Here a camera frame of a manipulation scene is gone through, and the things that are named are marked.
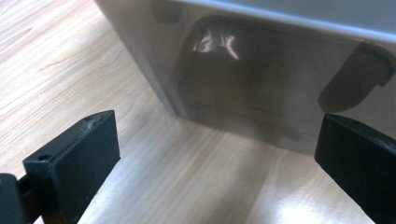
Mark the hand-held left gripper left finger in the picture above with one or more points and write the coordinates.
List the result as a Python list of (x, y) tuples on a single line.
[(77, 161)]

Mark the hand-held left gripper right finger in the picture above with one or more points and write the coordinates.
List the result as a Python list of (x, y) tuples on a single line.
[(358, 161)]

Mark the clear plastic storage box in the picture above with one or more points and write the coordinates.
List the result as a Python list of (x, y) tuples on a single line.
[(149, 56)]

